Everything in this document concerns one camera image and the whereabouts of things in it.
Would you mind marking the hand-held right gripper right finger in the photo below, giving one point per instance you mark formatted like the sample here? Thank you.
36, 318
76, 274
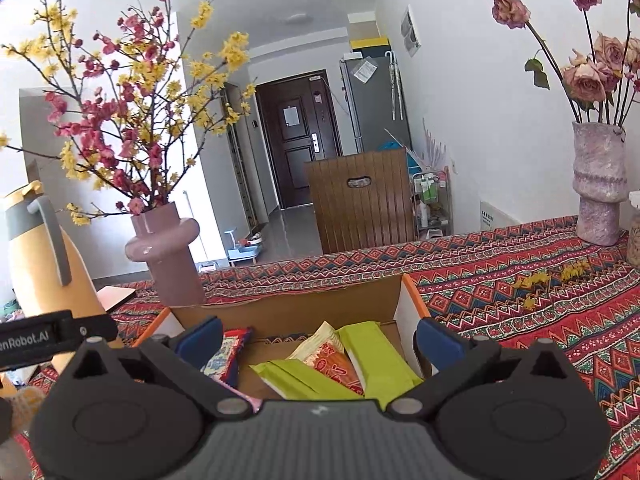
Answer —
440, 345

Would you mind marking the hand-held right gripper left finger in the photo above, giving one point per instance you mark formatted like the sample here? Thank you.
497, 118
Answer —
197, 342

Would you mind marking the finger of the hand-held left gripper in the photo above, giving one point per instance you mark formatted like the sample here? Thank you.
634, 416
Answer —
85, 330

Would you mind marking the red printed snack packet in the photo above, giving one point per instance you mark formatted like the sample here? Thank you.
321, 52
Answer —
230, 355

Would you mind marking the green snack packet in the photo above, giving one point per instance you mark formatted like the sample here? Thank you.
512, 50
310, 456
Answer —
300, 380
385, 360

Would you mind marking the red cardboard box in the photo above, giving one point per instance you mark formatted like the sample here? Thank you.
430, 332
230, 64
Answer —
300, 305

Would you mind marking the striped orange snack packet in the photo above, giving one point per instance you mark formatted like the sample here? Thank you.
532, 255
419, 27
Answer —
330, 365

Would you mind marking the yellow thermos jug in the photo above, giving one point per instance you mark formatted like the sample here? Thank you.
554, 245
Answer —
80, 290

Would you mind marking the pink glass vase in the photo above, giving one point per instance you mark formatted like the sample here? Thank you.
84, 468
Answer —
170, 270

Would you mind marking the fallen yellow petals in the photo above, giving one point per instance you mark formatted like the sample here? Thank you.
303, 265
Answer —
530, 280

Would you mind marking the small storage cart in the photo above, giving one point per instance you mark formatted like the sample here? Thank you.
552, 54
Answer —
430, 205

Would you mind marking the wooden chair back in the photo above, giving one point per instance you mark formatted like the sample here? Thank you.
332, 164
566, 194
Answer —
360, 210

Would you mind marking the dark brown door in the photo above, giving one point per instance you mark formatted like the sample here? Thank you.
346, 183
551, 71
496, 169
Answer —
295, 160

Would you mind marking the clear seed jar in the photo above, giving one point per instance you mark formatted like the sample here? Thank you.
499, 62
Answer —
634, 240

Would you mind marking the textured pink vase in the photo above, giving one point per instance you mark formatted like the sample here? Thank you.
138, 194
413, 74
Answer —
597, 190

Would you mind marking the pink yellow blossom branches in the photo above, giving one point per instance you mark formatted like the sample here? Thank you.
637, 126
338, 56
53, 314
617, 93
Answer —
130, 110

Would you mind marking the grey refrigerator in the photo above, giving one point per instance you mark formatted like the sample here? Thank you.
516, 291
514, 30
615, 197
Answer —
370, 110

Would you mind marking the folded white umbrella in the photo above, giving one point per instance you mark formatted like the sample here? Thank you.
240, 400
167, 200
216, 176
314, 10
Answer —
395, 90

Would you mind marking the dried pink roses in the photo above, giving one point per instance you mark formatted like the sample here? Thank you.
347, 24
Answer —
585, 80

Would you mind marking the yellow box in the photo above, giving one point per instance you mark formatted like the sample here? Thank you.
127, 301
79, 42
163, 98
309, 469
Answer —
370, 42

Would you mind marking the round ceiling light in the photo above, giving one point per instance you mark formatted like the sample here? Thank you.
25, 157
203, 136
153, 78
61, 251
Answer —
298, 17

